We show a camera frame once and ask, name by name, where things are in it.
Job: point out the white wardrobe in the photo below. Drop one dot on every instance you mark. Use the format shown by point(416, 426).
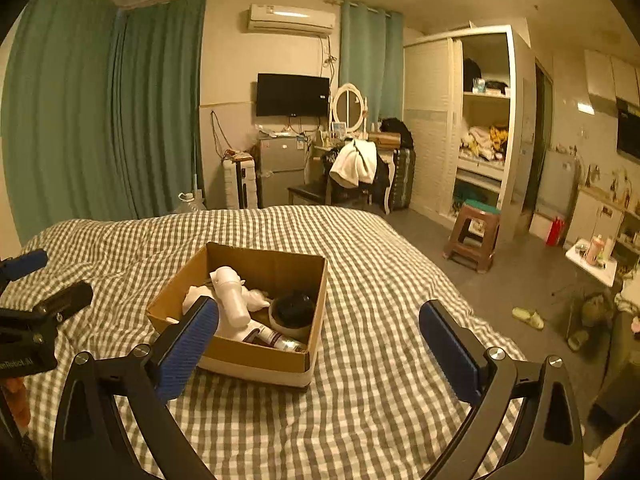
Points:
point(456, 80)

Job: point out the dark suitcase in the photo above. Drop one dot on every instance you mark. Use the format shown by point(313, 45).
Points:
point(400, 194)

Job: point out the grey mini fridge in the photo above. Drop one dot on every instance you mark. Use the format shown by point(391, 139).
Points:
point(282, 164)

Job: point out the black wall television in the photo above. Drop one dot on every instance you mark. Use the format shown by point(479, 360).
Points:
point(290, 95)

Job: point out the open cardboard box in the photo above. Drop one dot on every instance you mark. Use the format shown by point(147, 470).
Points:
point(276, 274)

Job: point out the teal curtain right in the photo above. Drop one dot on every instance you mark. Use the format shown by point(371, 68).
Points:
point(372, 57)

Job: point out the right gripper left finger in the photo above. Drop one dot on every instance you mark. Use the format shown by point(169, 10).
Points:
point(90, 439)

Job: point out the white garment on chair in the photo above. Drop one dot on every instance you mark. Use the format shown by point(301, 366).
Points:
point(356, 162)

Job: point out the clear water jug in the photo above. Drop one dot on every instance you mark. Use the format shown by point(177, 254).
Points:
point(189, 202)

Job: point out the white suitcase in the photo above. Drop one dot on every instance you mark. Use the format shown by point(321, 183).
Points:
point(240, 183)

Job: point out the oval vanity mirror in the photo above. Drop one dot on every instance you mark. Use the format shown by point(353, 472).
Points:
point(348, 111)

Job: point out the black chair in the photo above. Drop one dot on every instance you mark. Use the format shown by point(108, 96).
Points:
point(325, 191)

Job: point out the white folding side table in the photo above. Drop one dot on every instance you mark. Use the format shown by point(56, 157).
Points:
point(603, 269)

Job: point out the white bear figurine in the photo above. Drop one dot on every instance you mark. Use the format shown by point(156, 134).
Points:
point(255, 299)

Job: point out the pile of clothes on shelf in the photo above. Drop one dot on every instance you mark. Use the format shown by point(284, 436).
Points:
point(488, 143)

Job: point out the red fire extinguisher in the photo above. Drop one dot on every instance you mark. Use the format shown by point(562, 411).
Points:
point(555, 232)

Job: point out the white tissue pack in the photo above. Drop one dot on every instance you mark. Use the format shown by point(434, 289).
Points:
point(193, 295)

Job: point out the white washing machine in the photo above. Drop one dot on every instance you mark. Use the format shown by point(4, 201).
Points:
point(558, 185)

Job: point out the green slipper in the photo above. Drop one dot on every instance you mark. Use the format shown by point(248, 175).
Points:
point(530, 318)

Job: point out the white air conditioner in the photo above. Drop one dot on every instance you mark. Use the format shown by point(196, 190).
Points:
point(272, 18)

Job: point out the green curtain left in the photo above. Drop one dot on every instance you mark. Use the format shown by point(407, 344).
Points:
point(99, 111)

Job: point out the grey checkered bed quilt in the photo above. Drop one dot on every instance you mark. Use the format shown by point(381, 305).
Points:
point(378, 406)

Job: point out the black bag on desk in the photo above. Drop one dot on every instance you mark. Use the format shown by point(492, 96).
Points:
point(395, 125)

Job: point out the pink cup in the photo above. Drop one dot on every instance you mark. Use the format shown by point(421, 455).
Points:
point(594, 251)

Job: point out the white cream tube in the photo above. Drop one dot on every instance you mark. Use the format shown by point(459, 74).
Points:
point(263, 335)

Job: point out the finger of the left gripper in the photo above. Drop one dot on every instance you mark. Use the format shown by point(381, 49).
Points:
point(54, 310)
point(12, 269)

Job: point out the black glass jar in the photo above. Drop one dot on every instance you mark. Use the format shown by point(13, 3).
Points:
point(294, 310)

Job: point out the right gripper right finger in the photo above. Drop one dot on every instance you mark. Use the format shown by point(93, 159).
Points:
point(545, 441)

